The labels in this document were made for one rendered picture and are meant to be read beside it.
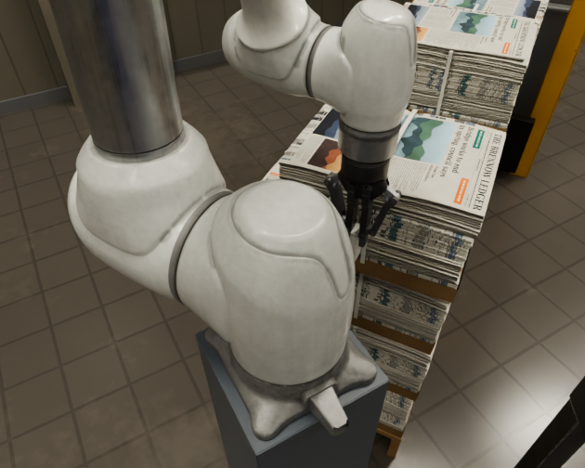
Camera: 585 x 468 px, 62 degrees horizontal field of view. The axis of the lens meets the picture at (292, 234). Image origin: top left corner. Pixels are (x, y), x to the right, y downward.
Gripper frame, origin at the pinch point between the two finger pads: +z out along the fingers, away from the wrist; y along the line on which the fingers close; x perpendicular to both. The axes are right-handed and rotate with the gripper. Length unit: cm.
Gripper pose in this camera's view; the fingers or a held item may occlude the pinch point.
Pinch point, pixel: (355, 242)
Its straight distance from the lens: 90.0
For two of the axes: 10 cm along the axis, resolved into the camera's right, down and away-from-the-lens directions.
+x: -4.4, 6.3, -6.4
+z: 0.1, 7.2, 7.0
